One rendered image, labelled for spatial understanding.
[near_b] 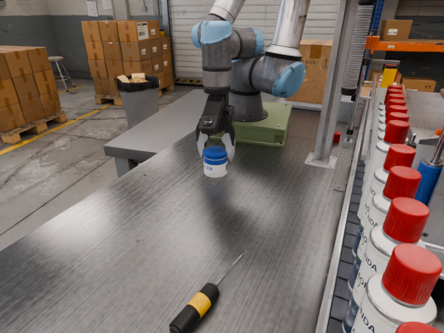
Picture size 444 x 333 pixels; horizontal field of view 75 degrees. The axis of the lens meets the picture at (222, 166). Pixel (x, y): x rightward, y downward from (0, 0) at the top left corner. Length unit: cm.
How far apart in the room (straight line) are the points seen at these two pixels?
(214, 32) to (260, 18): 458
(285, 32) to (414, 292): 81
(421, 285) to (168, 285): 40
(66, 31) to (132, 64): 301
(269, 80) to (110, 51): 382
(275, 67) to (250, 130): 23
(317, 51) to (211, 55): 83
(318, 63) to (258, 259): 110
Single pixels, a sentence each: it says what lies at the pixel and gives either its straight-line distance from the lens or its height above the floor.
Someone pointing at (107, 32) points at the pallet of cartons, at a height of 101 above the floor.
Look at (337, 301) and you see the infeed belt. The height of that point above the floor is 88.
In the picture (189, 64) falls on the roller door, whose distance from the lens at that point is 573.
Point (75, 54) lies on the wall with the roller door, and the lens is 725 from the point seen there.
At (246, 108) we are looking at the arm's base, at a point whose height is 95.
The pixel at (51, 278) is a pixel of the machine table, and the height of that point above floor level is 83.
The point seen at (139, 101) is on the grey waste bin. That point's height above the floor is 42.
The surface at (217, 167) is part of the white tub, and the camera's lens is 81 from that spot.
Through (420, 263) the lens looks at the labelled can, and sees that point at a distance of 27.
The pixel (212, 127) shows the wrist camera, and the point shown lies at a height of 100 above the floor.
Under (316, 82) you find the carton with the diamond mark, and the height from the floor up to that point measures 95.
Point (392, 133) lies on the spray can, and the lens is 57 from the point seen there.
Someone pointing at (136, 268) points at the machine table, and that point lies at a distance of 59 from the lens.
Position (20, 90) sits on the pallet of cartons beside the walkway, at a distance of 389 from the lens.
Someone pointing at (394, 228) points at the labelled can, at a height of 106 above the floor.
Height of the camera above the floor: 125
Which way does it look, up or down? 28 degrees down
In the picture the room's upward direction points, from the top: straight up
